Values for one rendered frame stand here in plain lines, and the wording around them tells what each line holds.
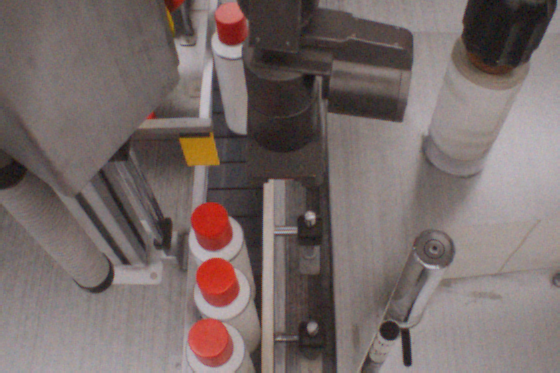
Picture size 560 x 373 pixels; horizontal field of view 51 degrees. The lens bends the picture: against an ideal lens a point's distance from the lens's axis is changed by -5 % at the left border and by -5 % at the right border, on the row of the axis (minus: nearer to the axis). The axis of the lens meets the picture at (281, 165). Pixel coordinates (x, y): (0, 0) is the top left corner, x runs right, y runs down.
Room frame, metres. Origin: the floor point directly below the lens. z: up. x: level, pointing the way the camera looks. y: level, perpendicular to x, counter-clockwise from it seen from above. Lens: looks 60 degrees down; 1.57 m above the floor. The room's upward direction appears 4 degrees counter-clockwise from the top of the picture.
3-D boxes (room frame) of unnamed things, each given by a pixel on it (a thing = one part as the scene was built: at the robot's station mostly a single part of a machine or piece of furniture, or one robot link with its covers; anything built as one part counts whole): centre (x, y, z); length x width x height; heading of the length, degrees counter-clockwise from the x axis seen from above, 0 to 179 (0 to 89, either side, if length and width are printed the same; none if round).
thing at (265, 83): (0.30, -0.01, 1.19); 0.07 x 0.06 x 0.07; 76
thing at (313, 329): (0.16, 0.00, 0.89); 0.06 x 0.03 x 0.12; 87
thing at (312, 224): (0.29, -0.03, 0.89); 0.03 x 0.03 x 0.12; 87
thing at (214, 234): (0.23, 0.06, 0.98); 0.05 x 0.05 x 0.20
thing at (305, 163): (0.30, 0.00, 1.13); 0.10 x 0.07 x 0.07; 176
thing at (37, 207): (0.18, 0.16, 1.18); 0.04 x 0.04 x 0.21
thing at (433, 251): (0.19, -0.13, 0.97); 0.05 x 0.05 x 0.19
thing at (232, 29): (0.46, 0.04, 0.98); 0.05 x 0.05 x 0.20
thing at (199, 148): (0.29, 0.07, 1.09); 0.03 x 0.01 x 0.06; 87
